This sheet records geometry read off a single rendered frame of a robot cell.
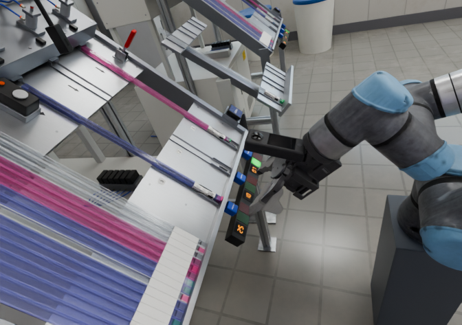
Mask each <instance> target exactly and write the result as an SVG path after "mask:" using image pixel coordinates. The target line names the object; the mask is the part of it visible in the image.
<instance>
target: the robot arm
mask: <svg viewBox="0 0 462 325"><path fill-rule="evenodd" d="M460 113H462V69H460V70H457V71H453V72H452V73H449V74H446V75H443V76H439V77H437V78H433V79H432V80H428V81H425V82H421V81H419V80H403V81H400V82H399V81H398V80H397V79H396V78H394V77H393V76H392V75H390V74H389V73H387V72H385V71H376V72H374V73H372V74H371V75H370V76H369V77H367V78H366V79H364V80H363V81H362V82H361V83H360V84H359V85H357V86H356V87H354V88H352V90H351V92H350V93H349V94H348V95H347V96H345V97H344V98H343V99H342V100H341V101H340V102H339V103H337V104H336V105H335V106H334V107H333V108H332V109H331V110H330V111H329V112H328V113H327V114H326V115H324V116H323V117H322V118H321V119H320V120H318V121H317V122H316V123H315V124H314V125H313V126H312V127H311V128H310V129H309V131H308V132H307V133H305V134H304V135H303V137H302V139H298V138H295V137H288V136H285V135H279V134H275V133H268V132H265V131H259V130H255V129H250V130H249V131H248V134H247V137H246V139H245V144H244V149H245V150H246V151H250V152H253V153H259V154H263V155H269V156H271V157H269V158H268V160H267V161H265V162H264V163H263V164H262V166H261V167H260V168H259V169H258V170H257V174H258V175H261V174H263V173H264V172H268V171H271V172H272V173H271V176H270V177H271V178H272V179H273V180H272V182H269V183H266V184H265V186H264V187H263V189H262V191H261V193H260V194H259V195H258V196H257V197H256V198H255V200H254V201H253V203H252V204H250V208H249V215H250V216H252V215H254V214H256V213H257V212H258V211H259V210H263V211H266V212H270V213H273V214H280V213H281V212H282V211H283V206H282V205H281V203H280V201H279V200H280V198H281V197H282V195H283V189H282V187H283V186H285V187H286V188H287V189H288V190H289V191H291V192H293V195H294V196H295V197H297V198H298V199H300V200H303V199H304V198H305V197H307V196H308V195H310V194H311V193H312V192H314V191H316V190H317V189H318V188H319V182H320V181H321V180H323V179H324V178H325V177H327V176H328V175H330V174H331V173H332V172H334V171H335V170H337V169H338V168H340V167H341V166H342V163H341V161H340V158H341V156H343V155H344V154H346V153H347V152H349V151H350V150H351V149H352V148H354V147H355V146H357V145H358V144H359V143H361V142H362V141H364V140H366V141H367V142H368V143H369V144H370V145H371V146H372V147H373V148H375V149H376V150H378V151H379V152H380V153H381V154H383V156H385V157H386V158H387V159H389V160H390V161H391V162H392V163H394V164H395V165H396V166H397V167H398V169H399V170H402V171H404V172H405V173H406V174H407V175H409V176H410V177H412V178H413V179H414V183H413V186H412V191H411V193H410V195H409V196H408V197H407V198H406V199H405V200H404V201H403V202H402V203H401V205H400V206H399V209H398V213H397V220H398V223H399V225H400V227H401V228H402V229H403V231H404V232H405V233H406V234H407V235H409V237H411V238H412V239H414V240H415V241H417V242H419V243H421V244H423V248H424V249H425V251H426V253H427V254H428V255H429V256H430V257H431V258H433V259H434V260H436V261H437V262H439V263H441V264H442V265H445V266H447V267H449V268H452V269H456V270H459V271H462V146H461V145H456V144H447V141H445V140H442V139H441V138H440V137H439V136H438V135H437V131H436V127H435V120H438V119H441V118H444V117H449V116H452V115H457V114H460ZM308 190H311V191H310V192H308V193H307V194H306V195H304V196H303V195H302V194H304V193H305V192H306V191H308Z"/></svg>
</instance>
